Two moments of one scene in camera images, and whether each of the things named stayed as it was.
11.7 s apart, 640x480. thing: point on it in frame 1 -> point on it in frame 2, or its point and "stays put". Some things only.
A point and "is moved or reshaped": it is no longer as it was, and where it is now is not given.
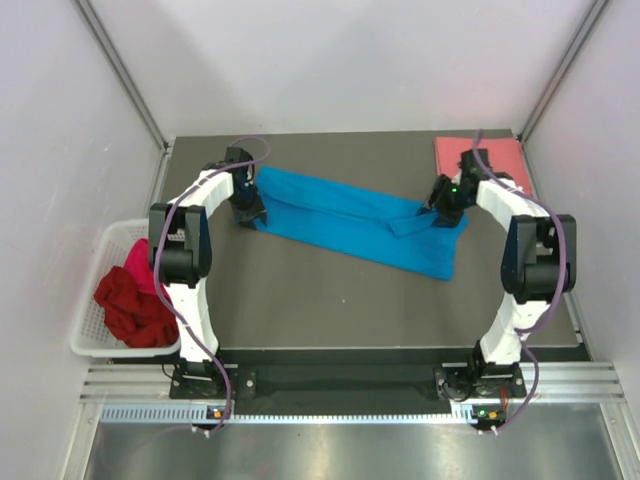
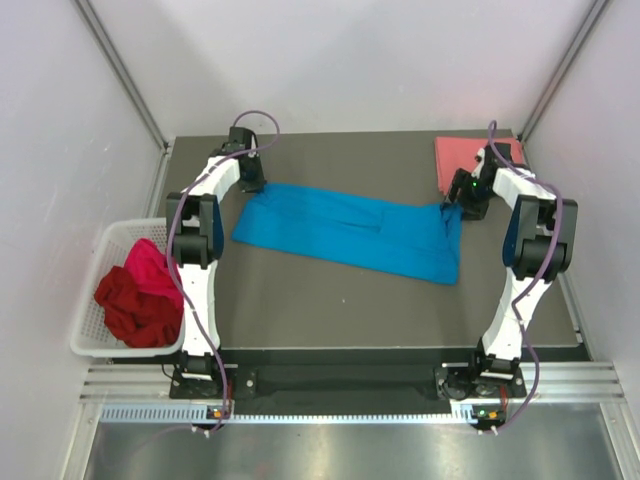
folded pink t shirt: [505, 155] stays put
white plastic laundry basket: [92, 335] stays put
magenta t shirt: [139, 266] stays put
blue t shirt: [376, 223] is moved or reshaped
